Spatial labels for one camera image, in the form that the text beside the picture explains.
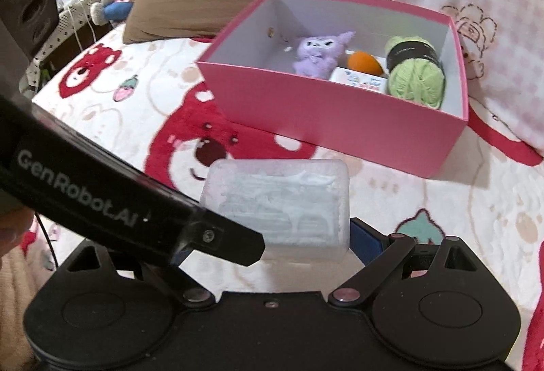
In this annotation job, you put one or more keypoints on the orange egg-shaped sponge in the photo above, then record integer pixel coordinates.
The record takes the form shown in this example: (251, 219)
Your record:
(360, 61)

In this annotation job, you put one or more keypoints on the cluttered bedside table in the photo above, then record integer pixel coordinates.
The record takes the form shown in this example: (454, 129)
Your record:
(72, 35)

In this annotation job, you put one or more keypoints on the purple plush toy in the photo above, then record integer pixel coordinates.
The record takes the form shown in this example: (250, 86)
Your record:
(317, 57)

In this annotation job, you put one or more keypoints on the green yarn ball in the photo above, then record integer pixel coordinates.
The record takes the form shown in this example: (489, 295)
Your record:
(414, 71)

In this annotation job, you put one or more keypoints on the pink cardboard box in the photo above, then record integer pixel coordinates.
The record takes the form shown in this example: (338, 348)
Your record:
(248, 68)

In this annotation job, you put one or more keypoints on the person's left hand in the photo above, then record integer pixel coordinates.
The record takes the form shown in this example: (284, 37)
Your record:
(13, 227)

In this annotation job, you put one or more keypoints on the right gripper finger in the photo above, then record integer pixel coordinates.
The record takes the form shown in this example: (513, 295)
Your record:
(380, 255)

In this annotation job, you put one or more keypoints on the clear plastic floss box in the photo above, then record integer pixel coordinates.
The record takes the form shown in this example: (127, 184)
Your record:
(301, 207)

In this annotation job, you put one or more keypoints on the red bear print blanket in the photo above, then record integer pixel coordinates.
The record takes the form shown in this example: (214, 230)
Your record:
(147, 103)

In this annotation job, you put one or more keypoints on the small white printed packet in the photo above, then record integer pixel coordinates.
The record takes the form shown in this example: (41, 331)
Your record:
(356, 79)

